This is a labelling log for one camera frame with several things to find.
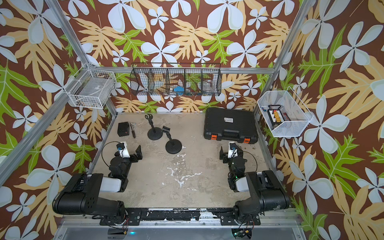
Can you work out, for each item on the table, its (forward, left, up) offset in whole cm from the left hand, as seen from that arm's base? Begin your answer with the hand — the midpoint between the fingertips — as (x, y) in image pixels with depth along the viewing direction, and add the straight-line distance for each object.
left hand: (132, 145), depth 89 cm
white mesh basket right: (+10, -89, +16) cm, 91 cm away
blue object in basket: (+33, -28, +17) cm, 46 cm away
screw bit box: (+11, -84, +16) cm, 86 cm away
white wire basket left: (+23, +22, +24) cm, 40 cm away
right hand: (0, -59, -1) cm, 59 cm away
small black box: (+20, +15, -11) cm, 27 cm away
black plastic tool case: (+20, -64, -4) cm, 67 cm away
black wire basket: (+39, -25, +20) cm, 51 cm away
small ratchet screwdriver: (+23, +9, -10) cm, 27 cm away
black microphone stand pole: (+16, -9, +8) cm, 20 cm away
